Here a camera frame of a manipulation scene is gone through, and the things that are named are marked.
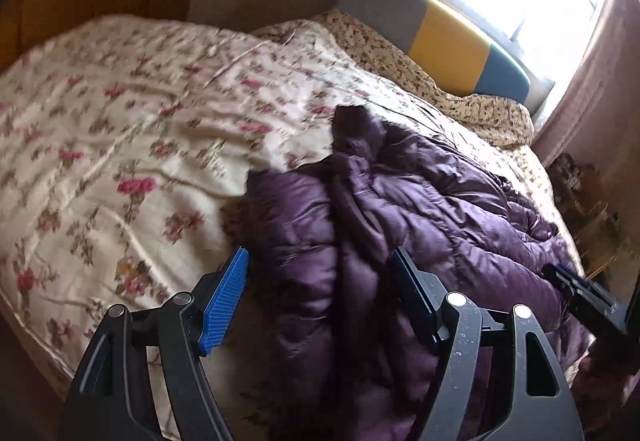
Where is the wooden side table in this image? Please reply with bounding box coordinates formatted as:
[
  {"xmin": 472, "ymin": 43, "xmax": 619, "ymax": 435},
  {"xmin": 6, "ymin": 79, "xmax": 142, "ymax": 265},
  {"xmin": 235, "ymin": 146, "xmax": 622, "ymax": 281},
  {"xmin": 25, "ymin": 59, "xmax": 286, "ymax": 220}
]
[{"xmin": 547, "ymin": 153, "xmax": 623, "ymax": 279}]

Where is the small-floral cream pillow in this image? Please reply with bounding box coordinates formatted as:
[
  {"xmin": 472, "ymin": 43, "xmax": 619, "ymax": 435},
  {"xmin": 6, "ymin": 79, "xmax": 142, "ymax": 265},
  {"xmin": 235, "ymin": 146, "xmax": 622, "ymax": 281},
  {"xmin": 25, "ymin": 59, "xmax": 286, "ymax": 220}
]
[{"xmin": 250, "ymin": 10, "xmax": 534, "ymax": 148}]

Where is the floral cream bed quilt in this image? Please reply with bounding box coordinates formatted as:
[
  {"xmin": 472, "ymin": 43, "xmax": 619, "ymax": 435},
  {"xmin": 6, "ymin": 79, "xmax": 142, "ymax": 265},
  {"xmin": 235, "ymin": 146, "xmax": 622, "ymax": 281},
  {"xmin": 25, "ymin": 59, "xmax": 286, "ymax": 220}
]
[{"xmin": 1, "ymin": 16, "xmax": 578, "ymax": 397}]

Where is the grey yellow blue headboard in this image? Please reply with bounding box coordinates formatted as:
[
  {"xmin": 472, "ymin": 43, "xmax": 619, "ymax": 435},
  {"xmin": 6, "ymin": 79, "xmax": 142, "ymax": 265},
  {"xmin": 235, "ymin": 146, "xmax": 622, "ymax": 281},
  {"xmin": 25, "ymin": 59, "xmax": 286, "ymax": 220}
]
[{"xmin": 336, "ymin": 0, "xmax": 530, "ymax": 104}]

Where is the pink curtain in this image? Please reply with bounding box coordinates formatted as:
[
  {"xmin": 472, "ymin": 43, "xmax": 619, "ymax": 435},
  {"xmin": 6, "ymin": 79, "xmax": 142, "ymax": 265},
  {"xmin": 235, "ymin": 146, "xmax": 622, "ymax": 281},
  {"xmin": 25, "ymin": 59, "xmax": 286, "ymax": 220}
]
[{"xmin": 375, "ymin": 0, "xmax": 640, "ymax": 167}]

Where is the purple quilted down jacket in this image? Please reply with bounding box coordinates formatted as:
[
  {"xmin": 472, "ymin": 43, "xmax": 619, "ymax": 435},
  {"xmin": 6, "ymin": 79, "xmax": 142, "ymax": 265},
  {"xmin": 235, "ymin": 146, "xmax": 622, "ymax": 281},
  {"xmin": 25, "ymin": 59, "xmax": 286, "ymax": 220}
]
[{"xmin": 244, "ymin": 104, "xmax": 594, "ymax": 441}]

